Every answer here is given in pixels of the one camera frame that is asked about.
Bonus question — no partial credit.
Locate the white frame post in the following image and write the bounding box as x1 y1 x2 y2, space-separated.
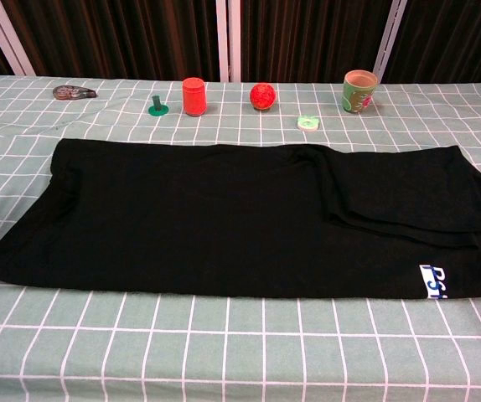
215 0 242 83
0 0 37 77
373 0 409 81

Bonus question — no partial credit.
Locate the red ball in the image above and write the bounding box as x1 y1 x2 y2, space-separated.
249 82 278 111

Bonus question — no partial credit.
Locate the orange cylindrical can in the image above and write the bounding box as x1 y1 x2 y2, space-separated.
181 77 207 117

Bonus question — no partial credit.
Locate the black cloth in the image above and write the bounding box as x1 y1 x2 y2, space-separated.
0 137 481 302

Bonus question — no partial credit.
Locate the green white checked tablecloth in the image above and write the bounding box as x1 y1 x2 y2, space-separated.
0 75 481 402

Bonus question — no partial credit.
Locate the brown cup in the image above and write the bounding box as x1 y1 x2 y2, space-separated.
341 70 379 114

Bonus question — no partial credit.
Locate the dark grey oval object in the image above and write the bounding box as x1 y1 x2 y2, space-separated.
52 84 98 101

